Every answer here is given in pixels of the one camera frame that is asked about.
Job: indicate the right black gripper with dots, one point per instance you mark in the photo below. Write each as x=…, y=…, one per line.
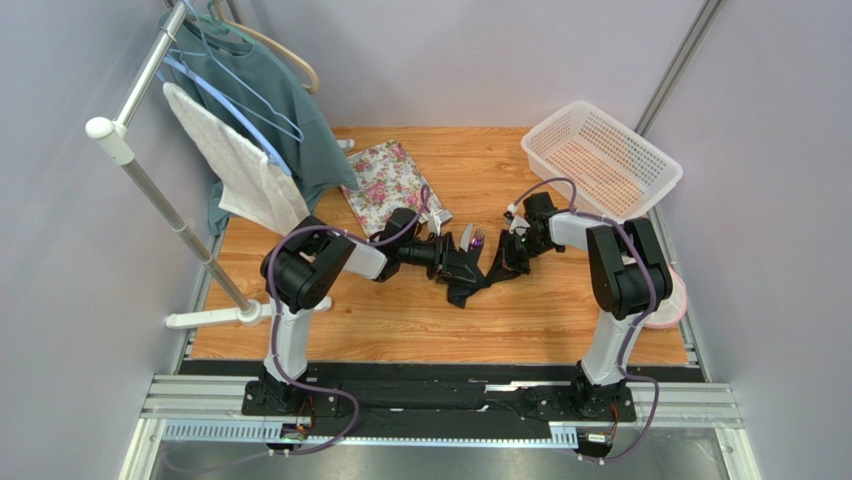
x=515, y=245

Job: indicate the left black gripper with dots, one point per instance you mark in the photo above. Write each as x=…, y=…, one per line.
x=438, y=251

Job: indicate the iridescent fork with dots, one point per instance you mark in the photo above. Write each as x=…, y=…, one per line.
x=477, y=240

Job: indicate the black paper napkin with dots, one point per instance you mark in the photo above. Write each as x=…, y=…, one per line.
x=510, y=262

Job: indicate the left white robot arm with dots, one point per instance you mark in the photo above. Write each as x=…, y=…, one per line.
x=299, y=274

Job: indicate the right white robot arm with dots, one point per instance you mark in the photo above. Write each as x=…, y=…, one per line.
x=629, y=278

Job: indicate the floral cloth mat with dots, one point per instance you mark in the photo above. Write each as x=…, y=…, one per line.
x=388, y=178

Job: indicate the white plastic basket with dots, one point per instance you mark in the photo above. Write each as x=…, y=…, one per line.
x=618, y=173

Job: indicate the white towel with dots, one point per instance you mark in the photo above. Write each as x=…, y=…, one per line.
x=254, y=188

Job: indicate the pink white round object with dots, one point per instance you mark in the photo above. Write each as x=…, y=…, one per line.
x=672, y=309

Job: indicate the teal green shirt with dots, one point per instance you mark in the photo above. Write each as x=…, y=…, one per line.
x=290, y=119

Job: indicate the wooden clothes hanger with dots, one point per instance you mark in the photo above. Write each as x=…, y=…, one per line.
x=313, y=85

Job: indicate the green clothes hanger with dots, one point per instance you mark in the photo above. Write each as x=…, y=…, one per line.
x=215, y=20

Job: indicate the blue clothes hanger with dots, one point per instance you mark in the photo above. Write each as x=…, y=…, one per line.
x=238, y=111

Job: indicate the white clothes rack stand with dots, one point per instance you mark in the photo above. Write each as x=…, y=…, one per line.
x=110, y=134

